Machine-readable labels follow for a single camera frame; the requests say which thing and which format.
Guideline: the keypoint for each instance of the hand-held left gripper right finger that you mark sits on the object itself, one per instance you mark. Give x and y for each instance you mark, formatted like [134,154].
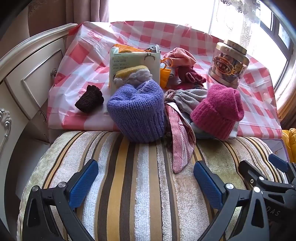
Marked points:
[208,183]

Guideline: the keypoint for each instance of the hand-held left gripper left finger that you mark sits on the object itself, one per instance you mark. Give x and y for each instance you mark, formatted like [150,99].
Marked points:
[84,183]

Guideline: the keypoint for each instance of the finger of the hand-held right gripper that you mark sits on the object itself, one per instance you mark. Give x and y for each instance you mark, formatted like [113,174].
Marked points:
[278,160]
[248,172]

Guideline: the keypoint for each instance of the purple storage box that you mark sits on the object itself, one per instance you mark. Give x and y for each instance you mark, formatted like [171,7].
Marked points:
[276,147]

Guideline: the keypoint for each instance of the pink patterned scarf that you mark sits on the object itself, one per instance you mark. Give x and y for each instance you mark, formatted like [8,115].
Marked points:
[182,141]

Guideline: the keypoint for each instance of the pink knit hat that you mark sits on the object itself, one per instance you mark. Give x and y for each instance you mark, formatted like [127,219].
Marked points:
[217,111]

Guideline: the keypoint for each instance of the dark brown knit sleeve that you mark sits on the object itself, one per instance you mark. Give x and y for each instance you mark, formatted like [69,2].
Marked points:
[89,99]

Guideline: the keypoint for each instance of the grey towel cloth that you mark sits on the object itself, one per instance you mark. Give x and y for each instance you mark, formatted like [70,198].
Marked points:
[192,96]

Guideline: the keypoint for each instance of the purple knit hat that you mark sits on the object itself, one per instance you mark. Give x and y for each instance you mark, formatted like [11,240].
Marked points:
[136,111]

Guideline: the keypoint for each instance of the maroon gloves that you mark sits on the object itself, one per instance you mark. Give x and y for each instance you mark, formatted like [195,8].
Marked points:
[189,77]

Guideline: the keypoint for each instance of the orange plastic bag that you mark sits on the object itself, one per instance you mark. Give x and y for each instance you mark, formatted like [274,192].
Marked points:
[165,77]

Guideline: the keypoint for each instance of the light pink cloth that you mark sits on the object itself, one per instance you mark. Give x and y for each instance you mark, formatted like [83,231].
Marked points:
[182,58]

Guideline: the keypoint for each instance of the white paper package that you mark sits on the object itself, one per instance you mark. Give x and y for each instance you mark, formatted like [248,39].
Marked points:
[129,60]

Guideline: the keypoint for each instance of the black white checked cloth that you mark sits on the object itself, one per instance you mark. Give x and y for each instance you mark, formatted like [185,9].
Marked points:
[151,48]

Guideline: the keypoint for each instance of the yellow leather sofa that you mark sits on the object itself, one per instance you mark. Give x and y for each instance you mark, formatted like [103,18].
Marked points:
[290,139]

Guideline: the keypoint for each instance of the striped plush cushion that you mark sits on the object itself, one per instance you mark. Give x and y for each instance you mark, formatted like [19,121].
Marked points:
[138,185]

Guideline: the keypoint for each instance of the pink patterned curtain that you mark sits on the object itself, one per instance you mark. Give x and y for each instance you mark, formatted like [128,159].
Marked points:
[286,104]

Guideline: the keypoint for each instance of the clear jar with gold lid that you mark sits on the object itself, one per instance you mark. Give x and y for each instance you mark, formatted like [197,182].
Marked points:
[227,63]

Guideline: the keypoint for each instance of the round metal drawer knob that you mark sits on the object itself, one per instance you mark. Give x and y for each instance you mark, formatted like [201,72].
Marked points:
[53,72]

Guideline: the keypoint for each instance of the cream wooden cabinet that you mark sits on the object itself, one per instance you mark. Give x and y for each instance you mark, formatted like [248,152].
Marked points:
[27,76]

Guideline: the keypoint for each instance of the pink white checked tablecloth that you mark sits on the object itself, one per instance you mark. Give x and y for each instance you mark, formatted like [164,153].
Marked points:
[208,46]

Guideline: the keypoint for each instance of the sheer lace curtain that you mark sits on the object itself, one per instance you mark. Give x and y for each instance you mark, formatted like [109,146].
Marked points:
[245,18]

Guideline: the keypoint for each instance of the dark window frame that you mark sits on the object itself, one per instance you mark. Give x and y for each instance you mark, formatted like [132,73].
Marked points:
[276,25]

